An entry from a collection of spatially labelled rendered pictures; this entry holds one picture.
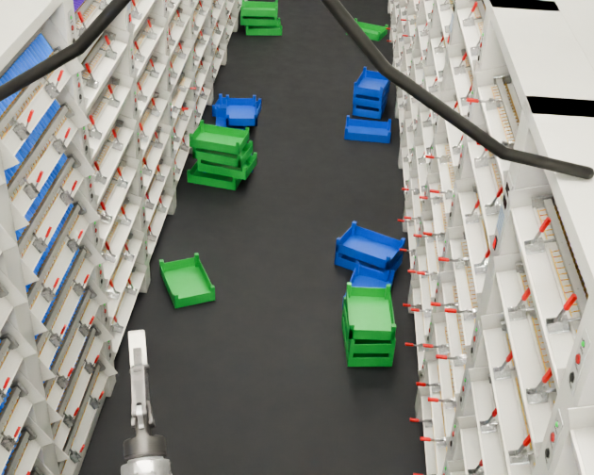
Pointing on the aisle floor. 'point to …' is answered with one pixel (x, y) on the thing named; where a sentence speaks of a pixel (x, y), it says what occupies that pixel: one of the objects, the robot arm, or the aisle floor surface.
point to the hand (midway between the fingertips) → (138, 349)
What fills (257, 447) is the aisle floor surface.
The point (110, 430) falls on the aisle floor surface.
